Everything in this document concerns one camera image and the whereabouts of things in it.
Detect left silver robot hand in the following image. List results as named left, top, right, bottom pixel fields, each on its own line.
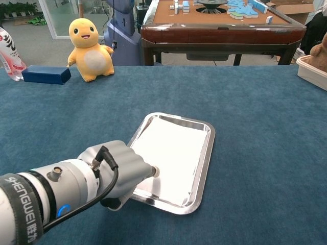
left=76, top=140, right=160, bottom=210

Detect white paper sheet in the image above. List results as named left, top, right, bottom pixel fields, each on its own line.
left=130, top=117, right=209, bottom=207

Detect silver metal tray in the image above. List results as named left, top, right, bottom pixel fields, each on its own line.
left=126, top=112, right=216, bottom=215

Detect dark blue box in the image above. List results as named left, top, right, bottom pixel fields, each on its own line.
left=21, top=65, right=72, bottom=85

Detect yellow plush dinosaur toy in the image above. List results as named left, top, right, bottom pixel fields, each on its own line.
left=66, top=17, right=115, bottom=83

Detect blue felt table cover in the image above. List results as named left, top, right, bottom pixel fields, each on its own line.
left=0, top=65, right=327, bottom=245

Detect brown wooden mahjong table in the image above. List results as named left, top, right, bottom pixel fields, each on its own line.
left=140, top=0, right=307, bottom=66

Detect small mahjong tile cluster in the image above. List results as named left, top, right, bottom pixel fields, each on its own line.
left=170, top=0, right=191, bottom=14

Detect green cloth heap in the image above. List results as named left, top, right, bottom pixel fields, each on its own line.
left=27, top=15, right=48, bottom=26

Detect black mahjong table hub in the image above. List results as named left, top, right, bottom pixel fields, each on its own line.
left=196, top=0, right=228, bottom=13

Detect green potted plants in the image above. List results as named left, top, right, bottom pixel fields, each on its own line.
left=0, top=2, right=38, bottom=18

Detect heap of blue mahjong tiles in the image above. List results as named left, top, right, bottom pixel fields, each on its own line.
left=226, top=0, right=268, bottom=20

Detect cream plastic basket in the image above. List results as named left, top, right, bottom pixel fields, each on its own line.
left=296, top=55, right=327, bottom=92

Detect brown capybara plush toy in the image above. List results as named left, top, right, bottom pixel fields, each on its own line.
left=306, top=33, right=327, bottom=72

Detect brown cardboard box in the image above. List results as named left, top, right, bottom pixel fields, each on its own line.
left=269, top=0, right=315, bottom=25

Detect person in dark clothes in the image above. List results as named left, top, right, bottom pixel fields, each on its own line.
left=300, top=0, right=327, bottom=56

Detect black hanging cord with pendant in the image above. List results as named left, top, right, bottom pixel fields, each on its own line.
left=111, top=0, right=118, bottom=51

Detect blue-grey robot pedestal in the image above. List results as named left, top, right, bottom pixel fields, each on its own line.
left=103, top=0, right=142, bottom=66

